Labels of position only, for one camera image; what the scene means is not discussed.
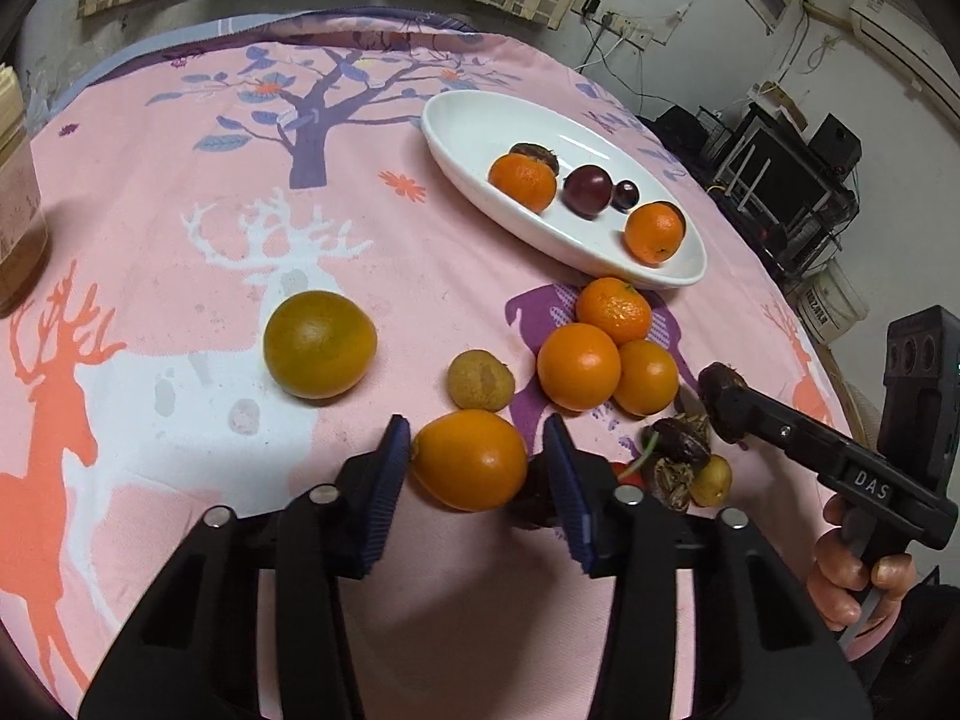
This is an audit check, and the dark wrinkled fruit back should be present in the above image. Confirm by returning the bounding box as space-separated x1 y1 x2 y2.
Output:
698 362 748 444

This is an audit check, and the white air conditioner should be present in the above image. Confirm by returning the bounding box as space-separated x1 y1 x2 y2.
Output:
850 0 958 124

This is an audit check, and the large brown passion fruit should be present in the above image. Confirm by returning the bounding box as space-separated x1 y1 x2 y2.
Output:
509 143 560 176

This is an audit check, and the small orange kumquat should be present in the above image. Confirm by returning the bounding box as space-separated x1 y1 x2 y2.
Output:
410 410 529 512

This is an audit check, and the greenish yellow orange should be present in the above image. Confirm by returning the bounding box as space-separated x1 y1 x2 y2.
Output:
262 291 377 401

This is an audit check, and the large orange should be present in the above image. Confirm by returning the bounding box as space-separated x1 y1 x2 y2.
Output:
488 153 556 213

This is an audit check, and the cream-lidded drink cup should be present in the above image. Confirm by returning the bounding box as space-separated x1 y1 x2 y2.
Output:
0 65 50 317

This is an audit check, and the wall power strip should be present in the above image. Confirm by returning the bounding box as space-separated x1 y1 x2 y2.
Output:
571 0 654 50

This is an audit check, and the pink deer-print tablecloth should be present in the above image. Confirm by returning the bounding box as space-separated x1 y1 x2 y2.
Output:
2 16 843 710

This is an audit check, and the white plastic bucket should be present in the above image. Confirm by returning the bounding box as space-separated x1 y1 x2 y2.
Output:
794 260 869 346

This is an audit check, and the small tan longan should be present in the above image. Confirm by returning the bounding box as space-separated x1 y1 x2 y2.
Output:
446 349 516 413

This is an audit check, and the dark wrinkled fruit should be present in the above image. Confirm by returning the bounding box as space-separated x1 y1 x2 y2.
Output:
641 413 711 470
698 362 748 444

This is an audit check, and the orange mandarin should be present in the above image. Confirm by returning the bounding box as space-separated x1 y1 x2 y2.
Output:
623 202 686 266

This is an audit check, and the white oval plate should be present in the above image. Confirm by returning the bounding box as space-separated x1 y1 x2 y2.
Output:
421 91 708 289

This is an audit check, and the orange top back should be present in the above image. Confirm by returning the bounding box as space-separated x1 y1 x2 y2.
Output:
574 277 652 346

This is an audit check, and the dark wrinkled fruit front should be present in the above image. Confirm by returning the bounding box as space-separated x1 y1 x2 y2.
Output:
641 413 711 470

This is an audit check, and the black equipment shelf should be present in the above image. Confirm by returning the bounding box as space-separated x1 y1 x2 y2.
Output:
644 103 862 288

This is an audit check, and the black camera box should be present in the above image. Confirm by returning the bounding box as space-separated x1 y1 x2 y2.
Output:
877 305 958 494

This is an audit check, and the person's right hand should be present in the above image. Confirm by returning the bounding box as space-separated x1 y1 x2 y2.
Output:
805 496 916 632

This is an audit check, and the red cherry tomato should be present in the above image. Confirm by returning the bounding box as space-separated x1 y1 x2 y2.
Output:
610 461 646 489

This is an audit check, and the dark red plum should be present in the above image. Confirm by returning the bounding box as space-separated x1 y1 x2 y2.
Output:
658 200 686 231
562 164 613 220

